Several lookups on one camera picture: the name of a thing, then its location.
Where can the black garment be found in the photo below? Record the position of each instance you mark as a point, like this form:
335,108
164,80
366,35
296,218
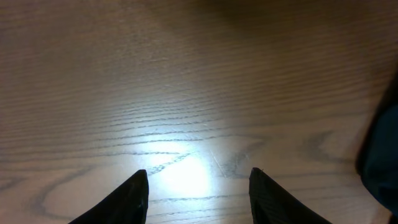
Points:
377,158

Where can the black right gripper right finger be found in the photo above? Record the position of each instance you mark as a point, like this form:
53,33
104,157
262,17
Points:
272,204

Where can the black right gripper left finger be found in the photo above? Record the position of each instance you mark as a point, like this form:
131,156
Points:
127,204

